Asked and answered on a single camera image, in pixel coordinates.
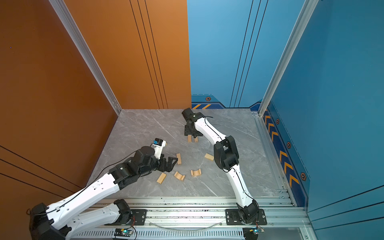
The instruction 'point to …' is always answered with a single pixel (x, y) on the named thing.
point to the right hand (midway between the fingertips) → (191, 133)
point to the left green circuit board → (123, 232)
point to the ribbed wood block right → (209, 156)
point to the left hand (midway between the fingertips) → (171, 156)
